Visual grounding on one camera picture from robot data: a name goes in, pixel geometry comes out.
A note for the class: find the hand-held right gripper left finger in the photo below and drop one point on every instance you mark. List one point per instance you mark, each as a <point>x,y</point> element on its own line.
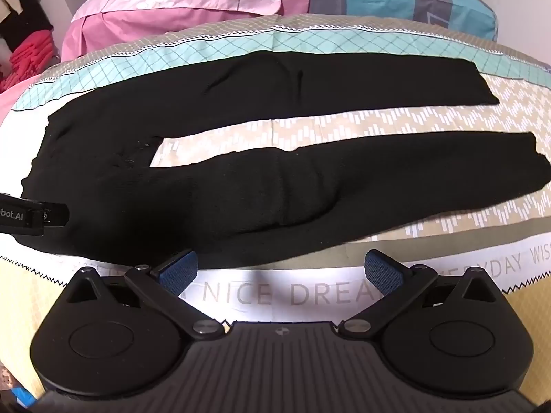
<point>178,266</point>

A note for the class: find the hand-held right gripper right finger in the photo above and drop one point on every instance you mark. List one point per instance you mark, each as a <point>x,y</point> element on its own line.
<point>381,269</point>

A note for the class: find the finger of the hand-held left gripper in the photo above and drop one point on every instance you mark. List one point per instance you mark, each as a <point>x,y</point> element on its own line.
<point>57,215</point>

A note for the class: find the black pants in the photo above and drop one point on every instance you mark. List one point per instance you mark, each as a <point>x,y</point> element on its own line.
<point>241,189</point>

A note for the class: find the patterned bedsheet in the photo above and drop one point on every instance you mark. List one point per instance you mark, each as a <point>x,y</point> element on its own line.
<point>344,122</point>

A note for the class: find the red clothes pile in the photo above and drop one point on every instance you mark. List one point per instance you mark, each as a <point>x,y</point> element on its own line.
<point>30,58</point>

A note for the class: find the dark hanging clothes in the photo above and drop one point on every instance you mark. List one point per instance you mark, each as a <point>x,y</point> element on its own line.
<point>21,13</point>

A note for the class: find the pink floral quilt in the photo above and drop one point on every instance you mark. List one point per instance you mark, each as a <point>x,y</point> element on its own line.
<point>181,4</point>

